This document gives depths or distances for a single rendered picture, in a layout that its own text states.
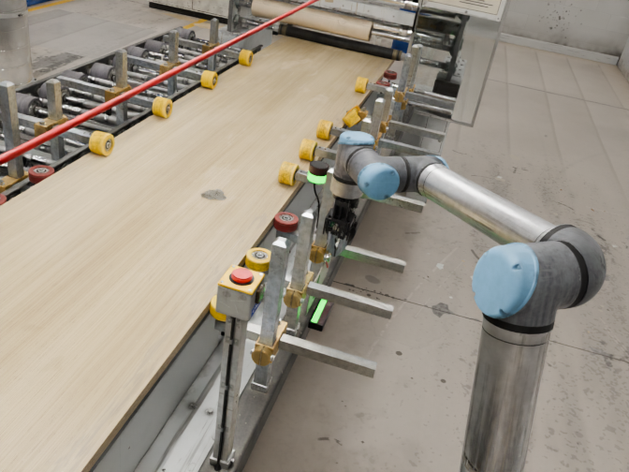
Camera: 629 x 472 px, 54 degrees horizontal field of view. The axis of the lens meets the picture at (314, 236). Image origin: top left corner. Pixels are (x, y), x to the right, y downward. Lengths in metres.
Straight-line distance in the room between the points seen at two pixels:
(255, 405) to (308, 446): 0.88
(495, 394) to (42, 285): 1.13
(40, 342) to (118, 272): 0.31
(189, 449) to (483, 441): 0.78
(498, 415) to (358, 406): 1.61
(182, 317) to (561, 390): 2.05
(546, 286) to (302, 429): 1.68
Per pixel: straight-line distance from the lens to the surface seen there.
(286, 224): 1.99
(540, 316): 1.05
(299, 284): 1.75
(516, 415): 1.13
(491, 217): 1.29
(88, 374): 1.45
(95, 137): 2.33
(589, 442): 2.99
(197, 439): 1.68
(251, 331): 1.63
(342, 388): 2.75
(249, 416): 1.63
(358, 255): 2.00
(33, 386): 1.44
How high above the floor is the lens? 1.90
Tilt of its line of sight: 31 degrees down
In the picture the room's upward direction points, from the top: 10 degrees clockwise
